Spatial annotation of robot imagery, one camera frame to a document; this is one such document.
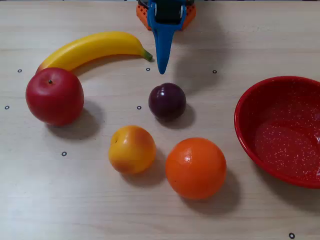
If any yellow orange plastic peach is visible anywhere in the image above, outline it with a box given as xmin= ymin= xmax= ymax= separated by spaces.
xmin=108 ymin=125 xmax=157 ymax=175

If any orange plastic orange fruit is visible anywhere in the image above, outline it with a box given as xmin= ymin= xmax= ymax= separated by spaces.
xmin=164 ymin=137 xmax=228 ymax=200

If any yellow plastic banana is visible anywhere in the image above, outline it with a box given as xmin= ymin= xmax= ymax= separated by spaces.
xmin=35 ymin=31 xmax=153 ymax=75

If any dark purple plastic plum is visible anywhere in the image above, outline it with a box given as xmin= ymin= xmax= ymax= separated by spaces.
xmin=148 ymin=82 xmax=187 ymax=121

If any red plastic apple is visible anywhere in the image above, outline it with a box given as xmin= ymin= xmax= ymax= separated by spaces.
xmin=25 ymin=67 xmax=85 ymax=127

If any orange waffle robot base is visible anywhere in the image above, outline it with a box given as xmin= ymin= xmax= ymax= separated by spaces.
xmin=136 ymin=0 xmax=197 ymax=31

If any blue gripper black motor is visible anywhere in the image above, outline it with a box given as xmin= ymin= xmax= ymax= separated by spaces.
xmin=146 ymin=0 xmax=187 ymax=75

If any red speckled enamel bowl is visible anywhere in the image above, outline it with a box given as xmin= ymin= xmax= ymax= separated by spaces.
xmin=234 ymin=75 xmax=320 ymax=190

